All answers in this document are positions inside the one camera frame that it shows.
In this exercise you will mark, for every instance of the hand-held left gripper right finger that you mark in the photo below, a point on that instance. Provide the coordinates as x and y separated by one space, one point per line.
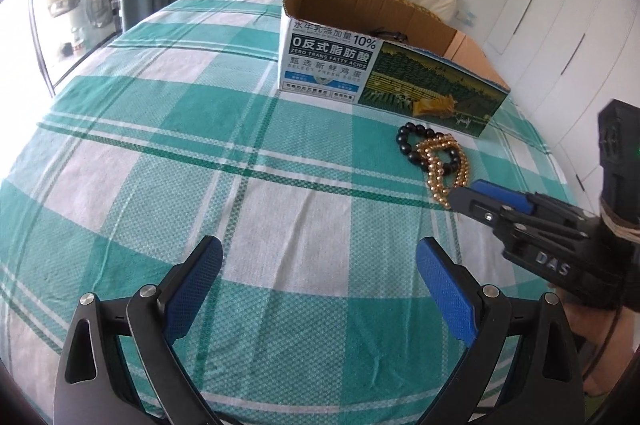
447 292

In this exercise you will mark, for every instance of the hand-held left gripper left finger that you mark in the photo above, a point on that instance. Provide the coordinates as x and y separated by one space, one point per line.
192 290

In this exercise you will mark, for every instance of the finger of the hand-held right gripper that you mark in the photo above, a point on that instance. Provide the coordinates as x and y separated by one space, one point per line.
475 205
500 192

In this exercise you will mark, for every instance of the printed cardboard box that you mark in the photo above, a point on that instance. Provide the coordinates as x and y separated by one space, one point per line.
325 60

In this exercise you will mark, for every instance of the person's right forearm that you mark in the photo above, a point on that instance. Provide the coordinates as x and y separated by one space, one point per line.
575 322

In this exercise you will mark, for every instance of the green checked bed sheet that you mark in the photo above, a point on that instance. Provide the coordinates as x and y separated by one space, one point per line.
200 155

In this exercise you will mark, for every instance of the white wardrobe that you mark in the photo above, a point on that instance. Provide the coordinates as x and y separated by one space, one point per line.
550 30

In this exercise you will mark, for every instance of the grey washing machine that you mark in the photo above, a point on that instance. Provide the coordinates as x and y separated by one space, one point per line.
100 5

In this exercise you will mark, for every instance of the metal bowl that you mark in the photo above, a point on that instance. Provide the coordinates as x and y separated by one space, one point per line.
61 6

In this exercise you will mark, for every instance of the glass sliding door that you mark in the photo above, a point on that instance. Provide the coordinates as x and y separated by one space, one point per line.
25 5

